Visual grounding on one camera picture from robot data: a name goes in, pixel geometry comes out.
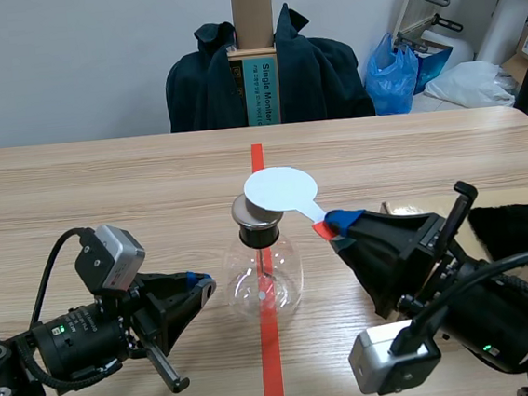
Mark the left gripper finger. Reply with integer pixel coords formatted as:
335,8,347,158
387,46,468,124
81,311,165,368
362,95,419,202
135,266,211,301
156,279,224,355

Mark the tall printed cardboard box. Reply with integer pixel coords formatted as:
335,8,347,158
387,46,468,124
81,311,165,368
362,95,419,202
221,0,286,130

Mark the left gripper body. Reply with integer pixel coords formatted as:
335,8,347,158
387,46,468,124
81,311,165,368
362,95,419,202
91,268,193,396

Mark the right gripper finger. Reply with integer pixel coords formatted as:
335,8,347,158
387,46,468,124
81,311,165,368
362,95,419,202
330,232,413,323
322,198,443,259

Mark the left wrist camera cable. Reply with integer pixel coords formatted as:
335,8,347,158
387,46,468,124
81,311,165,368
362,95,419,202
18,225,104,331

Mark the black fur patch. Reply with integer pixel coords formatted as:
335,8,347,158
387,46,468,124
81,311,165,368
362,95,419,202
466,200,528,266

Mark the white plastic bag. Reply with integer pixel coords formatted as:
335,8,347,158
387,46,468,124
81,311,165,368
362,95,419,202
421,57,519,116

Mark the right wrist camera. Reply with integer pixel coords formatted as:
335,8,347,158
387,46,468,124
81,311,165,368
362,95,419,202
345,315,446,396

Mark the blue plastic bag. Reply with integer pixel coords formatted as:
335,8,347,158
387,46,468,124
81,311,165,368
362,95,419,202
359,29,426,118

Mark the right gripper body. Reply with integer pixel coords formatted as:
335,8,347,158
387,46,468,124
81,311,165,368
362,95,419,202
368,179,491,324

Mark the clear glass flask metal disc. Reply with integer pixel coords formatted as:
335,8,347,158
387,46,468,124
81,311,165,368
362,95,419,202
216,188,309,326

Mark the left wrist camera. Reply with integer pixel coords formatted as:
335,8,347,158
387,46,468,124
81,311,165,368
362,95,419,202
71,220,150,294

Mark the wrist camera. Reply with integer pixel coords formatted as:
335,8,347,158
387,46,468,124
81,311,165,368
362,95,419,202
345,315,446,396
71,220,150,294

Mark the dark blue jacket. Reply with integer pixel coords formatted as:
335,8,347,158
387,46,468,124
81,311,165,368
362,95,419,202
157,0,377,137

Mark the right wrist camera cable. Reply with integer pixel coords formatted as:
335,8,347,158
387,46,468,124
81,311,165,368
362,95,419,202
381,250,528,356

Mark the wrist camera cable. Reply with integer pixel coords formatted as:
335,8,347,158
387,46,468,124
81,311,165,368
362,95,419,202
18,225,104,331
381,250,528,356

